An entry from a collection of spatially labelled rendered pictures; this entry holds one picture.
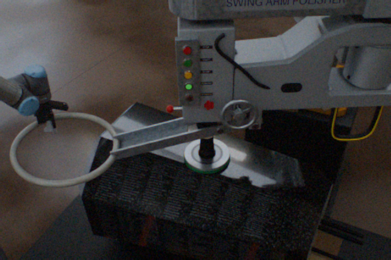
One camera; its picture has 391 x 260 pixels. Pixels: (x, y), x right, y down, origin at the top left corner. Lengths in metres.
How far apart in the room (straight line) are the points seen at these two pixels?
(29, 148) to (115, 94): 0.91
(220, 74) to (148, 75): 2.53
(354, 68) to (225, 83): 0.51
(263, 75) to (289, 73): 0.10
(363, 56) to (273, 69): 0.35
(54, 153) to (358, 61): 2.40
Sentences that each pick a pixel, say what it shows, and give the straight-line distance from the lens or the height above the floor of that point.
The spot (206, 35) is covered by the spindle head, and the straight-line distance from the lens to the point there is 1.45.
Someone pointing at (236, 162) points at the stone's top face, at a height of 0.80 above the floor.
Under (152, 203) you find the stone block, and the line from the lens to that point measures 1.99.
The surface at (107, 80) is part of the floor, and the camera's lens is 4.04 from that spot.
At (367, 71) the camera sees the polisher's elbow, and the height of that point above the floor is 1.31.
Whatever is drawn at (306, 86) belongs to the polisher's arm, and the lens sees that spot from 1.64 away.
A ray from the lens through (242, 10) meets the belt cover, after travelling 1.42.
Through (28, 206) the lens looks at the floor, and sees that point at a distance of 3.04.
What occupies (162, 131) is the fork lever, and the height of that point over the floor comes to 0.93.
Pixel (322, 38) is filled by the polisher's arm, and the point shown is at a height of 1.46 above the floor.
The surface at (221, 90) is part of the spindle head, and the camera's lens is 1.57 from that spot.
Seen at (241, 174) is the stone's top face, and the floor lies 0.80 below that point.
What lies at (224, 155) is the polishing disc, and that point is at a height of 0.83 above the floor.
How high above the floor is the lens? 2.17
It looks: 41 degrees down
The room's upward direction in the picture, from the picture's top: 2 degrees counter-clockwise
